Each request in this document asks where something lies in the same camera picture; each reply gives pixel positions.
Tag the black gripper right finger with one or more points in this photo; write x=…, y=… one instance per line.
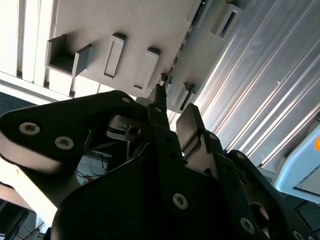
x=225, y=170

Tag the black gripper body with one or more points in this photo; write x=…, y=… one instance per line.
x=125, y=212

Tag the dark RAM stick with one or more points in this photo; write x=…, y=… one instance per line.
x=168, y=78

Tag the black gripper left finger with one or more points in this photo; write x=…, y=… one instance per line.
x=50, y=120

